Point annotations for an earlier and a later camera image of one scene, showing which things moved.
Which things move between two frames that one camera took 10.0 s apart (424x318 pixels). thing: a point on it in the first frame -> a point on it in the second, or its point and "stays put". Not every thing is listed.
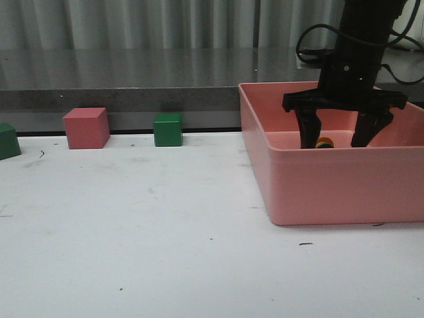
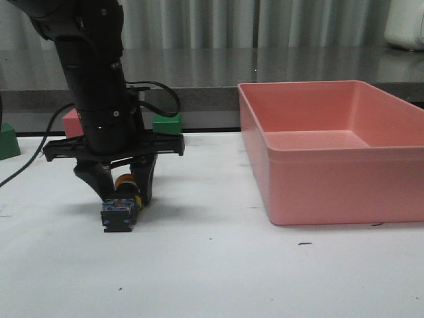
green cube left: (9, 146) stays put
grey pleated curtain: (174, 24) stays put
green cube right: (167, 130) stays put
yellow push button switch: (324, 142) -> (119, 210)
